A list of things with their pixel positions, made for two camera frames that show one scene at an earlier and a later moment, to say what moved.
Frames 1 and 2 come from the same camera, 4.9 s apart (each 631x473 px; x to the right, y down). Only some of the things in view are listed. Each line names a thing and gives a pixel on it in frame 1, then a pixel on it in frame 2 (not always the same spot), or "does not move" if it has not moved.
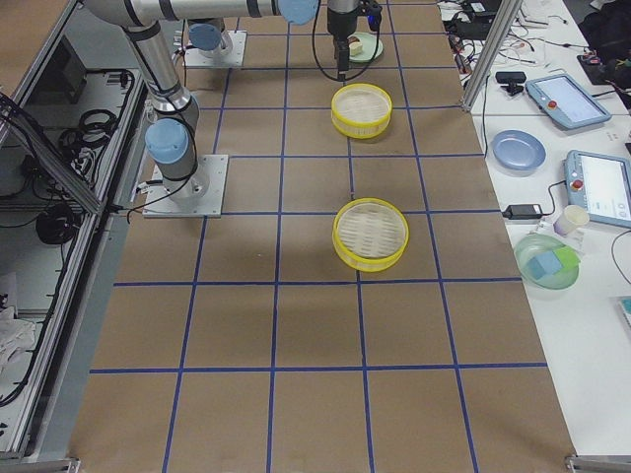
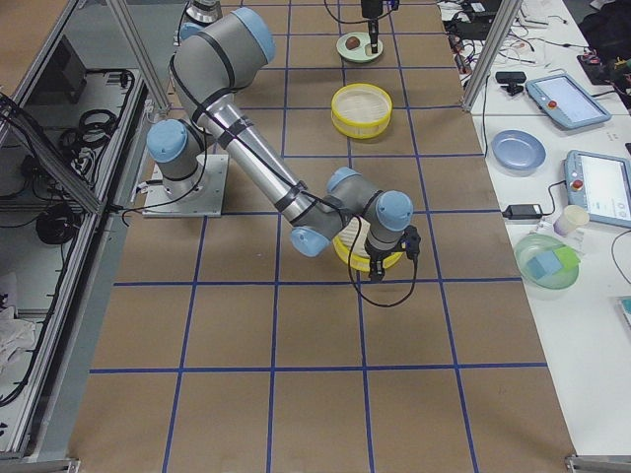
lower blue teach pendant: [600, 183] does not move
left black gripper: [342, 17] → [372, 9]
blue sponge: [544, 264] does not move
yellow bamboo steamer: [361, 110] does not move
